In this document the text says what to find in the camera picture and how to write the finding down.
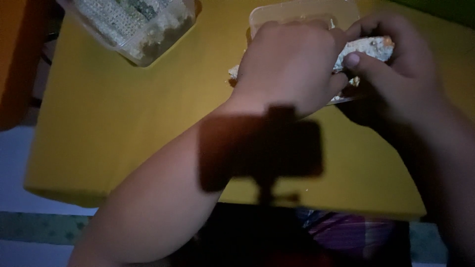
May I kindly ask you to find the orange chair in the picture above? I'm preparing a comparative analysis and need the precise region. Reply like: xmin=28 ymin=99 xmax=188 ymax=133
xmin=0 ymin=0 xmax=65 ymax=131

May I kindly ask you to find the person's right hand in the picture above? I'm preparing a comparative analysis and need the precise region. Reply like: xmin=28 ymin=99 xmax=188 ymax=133
xmin=336 ymin=12 xmax=451 ymax=128

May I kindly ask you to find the person's patterned clothing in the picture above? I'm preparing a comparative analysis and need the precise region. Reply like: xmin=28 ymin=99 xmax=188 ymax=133
xmin=169 ymin=202 xmax=412 ymax=267

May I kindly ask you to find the clear plastic tray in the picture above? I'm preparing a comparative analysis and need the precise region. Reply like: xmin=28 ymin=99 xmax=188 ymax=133
xmin=249 ymin=0 xmax=366 ymax=105

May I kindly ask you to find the clear plastic container with beads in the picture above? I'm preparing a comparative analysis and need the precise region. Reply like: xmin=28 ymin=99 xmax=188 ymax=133
xmin=57 ymin=0 xmax=196 ymax=67

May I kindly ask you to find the green patterned mat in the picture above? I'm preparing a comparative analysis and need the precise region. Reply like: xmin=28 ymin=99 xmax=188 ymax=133
xmin=0 ymin=211 xmax=91 ymax=246

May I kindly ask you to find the person's left hand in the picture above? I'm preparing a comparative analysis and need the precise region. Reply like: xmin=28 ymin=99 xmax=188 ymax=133
xmin=230 ymin=20 xmax=349 ymax=117

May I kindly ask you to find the white beaded strip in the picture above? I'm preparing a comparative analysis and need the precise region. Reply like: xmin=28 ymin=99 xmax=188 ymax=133
xmin=228 ymin=35 xmax=395 ymax=88

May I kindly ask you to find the yellow table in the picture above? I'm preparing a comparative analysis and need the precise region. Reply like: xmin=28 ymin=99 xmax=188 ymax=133
xmin=24 ymin=0 xmax=475 ymax=221

